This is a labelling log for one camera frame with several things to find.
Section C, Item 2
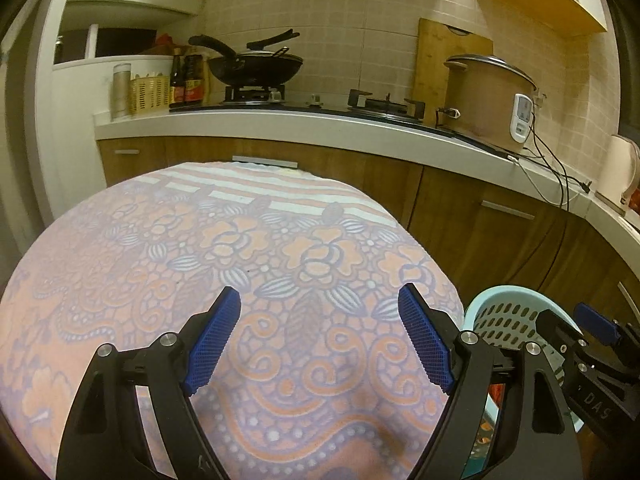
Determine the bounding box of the beige electric kettle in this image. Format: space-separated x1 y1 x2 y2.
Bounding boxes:
597 134 640 207

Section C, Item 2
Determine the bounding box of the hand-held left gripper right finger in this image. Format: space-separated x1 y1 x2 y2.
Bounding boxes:
398 283 583 480

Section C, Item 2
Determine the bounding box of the black gas stove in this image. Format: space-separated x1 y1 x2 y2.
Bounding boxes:
170 85 506 156

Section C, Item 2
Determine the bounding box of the white power cable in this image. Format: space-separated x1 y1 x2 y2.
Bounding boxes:
507 156 568 207

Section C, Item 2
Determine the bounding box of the wooden cutting board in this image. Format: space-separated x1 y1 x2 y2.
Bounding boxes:
416 17 495 116

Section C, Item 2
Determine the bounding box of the light blue plastic basket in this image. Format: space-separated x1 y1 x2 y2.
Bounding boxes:
461 285 585 480

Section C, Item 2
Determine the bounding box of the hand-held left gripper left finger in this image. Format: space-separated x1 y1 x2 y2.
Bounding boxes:
56 286 242 480

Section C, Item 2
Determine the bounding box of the yellow woven basket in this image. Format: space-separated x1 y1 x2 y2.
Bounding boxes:
129 75 173 116

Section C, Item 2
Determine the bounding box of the black wok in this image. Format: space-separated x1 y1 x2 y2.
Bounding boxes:
189 30 305 88

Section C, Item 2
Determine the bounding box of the dark sauce bottle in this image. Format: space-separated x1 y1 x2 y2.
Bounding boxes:
184 47 205 106
169 49 187 107

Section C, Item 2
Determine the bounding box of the beige rice cooker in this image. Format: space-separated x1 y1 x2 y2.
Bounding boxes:
437 54 540 154

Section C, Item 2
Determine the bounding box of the black power cable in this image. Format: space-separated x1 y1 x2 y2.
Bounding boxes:
527 91 596 211

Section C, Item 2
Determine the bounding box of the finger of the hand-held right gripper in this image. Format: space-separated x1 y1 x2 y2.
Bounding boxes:
574 302 640 361
536 309 589 362

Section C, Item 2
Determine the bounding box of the floral tablecloth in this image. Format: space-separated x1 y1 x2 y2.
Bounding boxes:
0 161 466 480

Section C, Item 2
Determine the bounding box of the silver cylindrical flask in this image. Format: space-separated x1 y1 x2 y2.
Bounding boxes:
111 62 133 121

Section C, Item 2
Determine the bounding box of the wooden kitchen counter cabinet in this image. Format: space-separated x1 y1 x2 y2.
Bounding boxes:
95 107 640 321

